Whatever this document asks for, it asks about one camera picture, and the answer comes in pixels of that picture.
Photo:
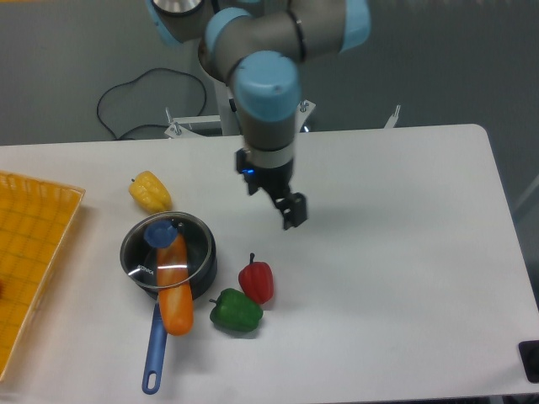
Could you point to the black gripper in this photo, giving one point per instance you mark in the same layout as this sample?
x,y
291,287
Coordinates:
x,y
275,181

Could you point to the glass lid blue knob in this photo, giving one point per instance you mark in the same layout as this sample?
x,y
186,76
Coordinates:
x,y
138,251

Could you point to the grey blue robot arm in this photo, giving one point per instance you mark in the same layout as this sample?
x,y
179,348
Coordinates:
x,y
254,49

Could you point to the red toy bell pepper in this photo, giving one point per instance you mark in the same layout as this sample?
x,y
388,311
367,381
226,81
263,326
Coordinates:
x,y
257,281

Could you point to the green toy bell pepper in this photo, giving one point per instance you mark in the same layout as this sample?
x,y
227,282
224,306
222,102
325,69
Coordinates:
x,y
234,311

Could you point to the yellow toy bell pepper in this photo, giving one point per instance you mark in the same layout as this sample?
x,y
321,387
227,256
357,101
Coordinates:
x,y
149,193

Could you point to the orange toy baguette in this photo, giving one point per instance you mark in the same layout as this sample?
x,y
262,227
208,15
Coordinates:
x,y
175,296

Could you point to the orange plastic basket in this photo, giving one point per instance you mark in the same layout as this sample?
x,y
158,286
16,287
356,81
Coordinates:
x,y
36,216

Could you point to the black corner device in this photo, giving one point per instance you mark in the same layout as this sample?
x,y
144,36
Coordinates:
x,y
529,353

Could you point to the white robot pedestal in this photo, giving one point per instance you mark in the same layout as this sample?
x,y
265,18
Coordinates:
x,y
224,99

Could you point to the white metal base frame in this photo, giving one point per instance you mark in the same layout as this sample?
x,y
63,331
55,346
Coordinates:
x,y
210,125

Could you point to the dark pot blue handle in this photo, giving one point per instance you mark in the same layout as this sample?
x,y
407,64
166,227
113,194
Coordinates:
x,y
153,368

